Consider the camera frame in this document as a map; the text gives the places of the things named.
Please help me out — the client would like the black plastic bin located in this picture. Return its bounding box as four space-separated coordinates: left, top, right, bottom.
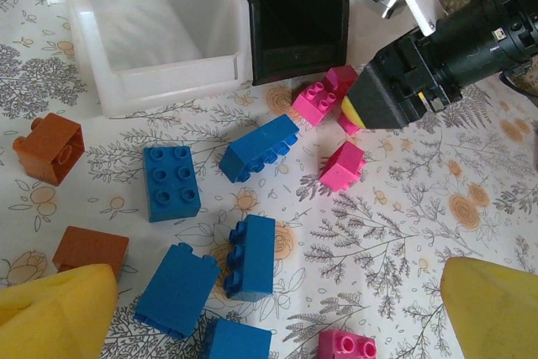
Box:
216 0 351 86

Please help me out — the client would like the floral tablecloth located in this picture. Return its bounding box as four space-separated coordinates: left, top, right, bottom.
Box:
0 0 538 359

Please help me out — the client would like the blue lego brick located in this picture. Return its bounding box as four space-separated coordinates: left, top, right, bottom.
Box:
201 317 273 359
133 242 222 339
218 114 301 185
222 214 277 304
142 145 203 224

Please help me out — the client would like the white plastic bin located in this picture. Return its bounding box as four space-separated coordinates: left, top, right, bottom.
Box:
35 0 253 119

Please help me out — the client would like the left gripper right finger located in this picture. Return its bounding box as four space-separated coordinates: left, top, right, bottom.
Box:
440 256 538 359

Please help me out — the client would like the brown lego brick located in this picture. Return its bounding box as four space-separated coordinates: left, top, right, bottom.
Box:
52 225 130 280
12 113 86 187

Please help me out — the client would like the pink lego brick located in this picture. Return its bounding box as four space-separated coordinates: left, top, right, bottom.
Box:
318 140 366 192
318 328 378 359
337 114 363 137
291 80 340 128
322 64 359 98

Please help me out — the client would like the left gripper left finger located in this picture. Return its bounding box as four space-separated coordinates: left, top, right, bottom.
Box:
0 263 119 359

